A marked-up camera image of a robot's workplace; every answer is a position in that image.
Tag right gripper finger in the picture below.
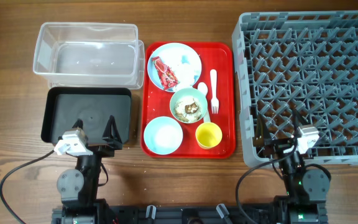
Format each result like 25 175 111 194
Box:
292 109 307 128
254 114 272 142

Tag yellow plastic cup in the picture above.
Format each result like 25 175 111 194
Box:
195 122 223 149

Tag light blue bowl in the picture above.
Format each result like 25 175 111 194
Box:
143 116 183 156

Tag pink plastic fork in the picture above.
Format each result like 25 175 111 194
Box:
210 69 219 114

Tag red snack wrapper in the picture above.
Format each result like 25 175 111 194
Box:
152 57 179 90

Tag white plastic spoon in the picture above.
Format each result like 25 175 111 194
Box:
198 82 211 123

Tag green bowl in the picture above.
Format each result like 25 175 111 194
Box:
170 88 208 124

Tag light blue plate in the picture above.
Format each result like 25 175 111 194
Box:
147 43 202 92

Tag white tissue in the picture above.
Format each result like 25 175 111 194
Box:
164 47 201 91

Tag rice and food leftovers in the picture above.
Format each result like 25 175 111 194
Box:
174 96 202 123

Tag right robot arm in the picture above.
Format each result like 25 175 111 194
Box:
253 110 331 224

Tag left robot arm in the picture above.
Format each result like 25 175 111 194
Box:
52 116 122 224

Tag grey dishwasher rack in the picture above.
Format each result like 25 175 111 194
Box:
232 11 358 167

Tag clear plastic waste bin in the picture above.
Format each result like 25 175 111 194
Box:
32 22 145 90

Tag black plastic tray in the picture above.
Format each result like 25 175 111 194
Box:
41 87 132 144

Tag red serving tray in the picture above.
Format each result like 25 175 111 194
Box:
141 42 236 159

